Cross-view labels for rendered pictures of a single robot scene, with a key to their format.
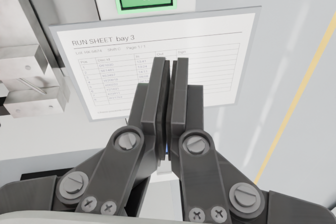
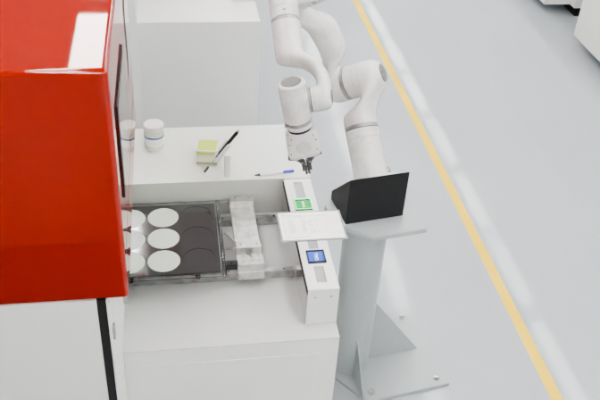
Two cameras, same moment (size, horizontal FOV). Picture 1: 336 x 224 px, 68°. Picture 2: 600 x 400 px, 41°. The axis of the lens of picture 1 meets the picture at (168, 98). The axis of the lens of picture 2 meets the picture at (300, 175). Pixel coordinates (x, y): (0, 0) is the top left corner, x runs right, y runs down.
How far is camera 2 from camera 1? 257 cm
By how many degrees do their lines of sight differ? 100
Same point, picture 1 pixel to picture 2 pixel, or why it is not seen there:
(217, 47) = (329, 218)
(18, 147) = (205, 335)
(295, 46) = not seen: outside the picture
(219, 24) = (327, 212)
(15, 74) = (250, 245)
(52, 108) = (260, 260)
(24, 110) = (245, 261)
